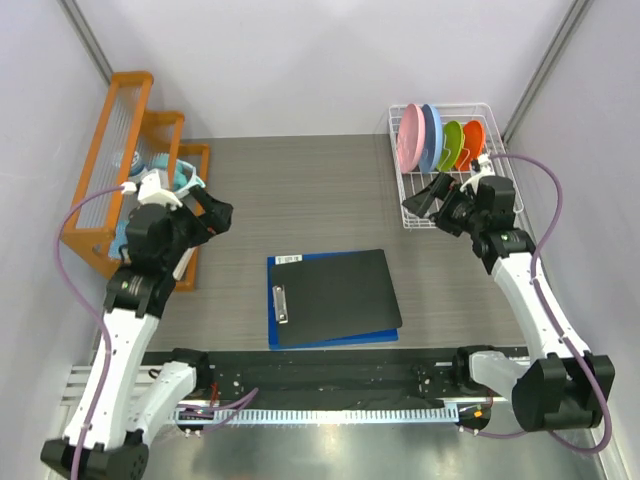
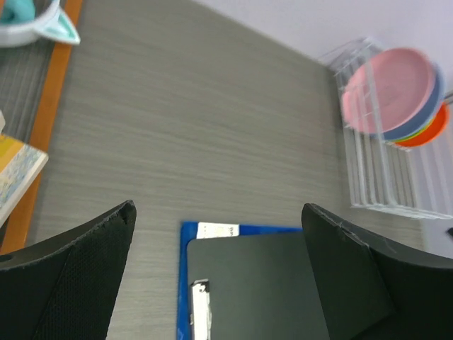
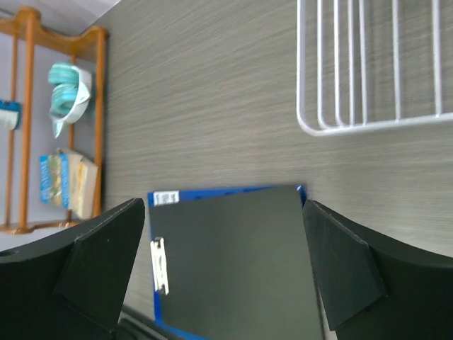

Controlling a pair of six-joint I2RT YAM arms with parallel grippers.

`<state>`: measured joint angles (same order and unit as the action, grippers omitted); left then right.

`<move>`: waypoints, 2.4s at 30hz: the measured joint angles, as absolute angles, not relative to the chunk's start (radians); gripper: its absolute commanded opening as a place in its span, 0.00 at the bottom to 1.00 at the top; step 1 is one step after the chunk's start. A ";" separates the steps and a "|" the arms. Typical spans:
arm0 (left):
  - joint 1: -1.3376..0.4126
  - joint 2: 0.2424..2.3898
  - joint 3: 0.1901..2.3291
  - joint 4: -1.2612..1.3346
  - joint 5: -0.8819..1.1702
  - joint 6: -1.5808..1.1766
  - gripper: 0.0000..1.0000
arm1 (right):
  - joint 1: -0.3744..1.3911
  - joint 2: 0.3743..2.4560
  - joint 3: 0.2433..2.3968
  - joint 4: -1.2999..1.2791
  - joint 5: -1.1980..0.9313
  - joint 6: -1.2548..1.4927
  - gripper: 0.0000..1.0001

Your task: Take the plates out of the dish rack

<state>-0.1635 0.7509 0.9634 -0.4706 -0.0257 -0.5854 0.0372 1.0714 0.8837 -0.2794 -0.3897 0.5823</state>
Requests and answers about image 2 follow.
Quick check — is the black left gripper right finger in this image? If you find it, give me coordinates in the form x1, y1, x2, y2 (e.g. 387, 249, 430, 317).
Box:
301, 203, 452, 339

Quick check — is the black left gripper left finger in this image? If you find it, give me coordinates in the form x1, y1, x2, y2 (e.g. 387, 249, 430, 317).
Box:
1, 200, 137, 339

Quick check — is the pink plate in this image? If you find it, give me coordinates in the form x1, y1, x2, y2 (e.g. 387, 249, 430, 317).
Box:
341, 47, 436, 135

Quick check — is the black clipboard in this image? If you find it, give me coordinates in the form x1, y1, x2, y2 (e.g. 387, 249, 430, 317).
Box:
187, 232, 329, 339

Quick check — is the blue folder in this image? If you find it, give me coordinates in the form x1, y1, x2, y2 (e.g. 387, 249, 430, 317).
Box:
176, 221, 302, 340

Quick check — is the orange plate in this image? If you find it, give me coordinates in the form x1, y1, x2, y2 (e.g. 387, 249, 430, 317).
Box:
396, 103, 450, 148

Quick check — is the green plate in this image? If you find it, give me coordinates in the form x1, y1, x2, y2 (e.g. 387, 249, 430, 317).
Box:
392, 118, 434, 144

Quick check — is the blue plate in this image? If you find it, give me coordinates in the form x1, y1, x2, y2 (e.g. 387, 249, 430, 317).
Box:
384, 63, 446, 142

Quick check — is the white and teal bowl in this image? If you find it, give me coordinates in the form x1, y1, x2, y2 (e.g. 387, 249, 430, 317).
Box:
1, 1, 81, 48

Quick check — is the white wire dish rack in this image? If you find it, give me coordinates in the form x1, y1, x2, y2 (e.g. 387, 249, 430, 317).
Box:
322, 38, 452, 220

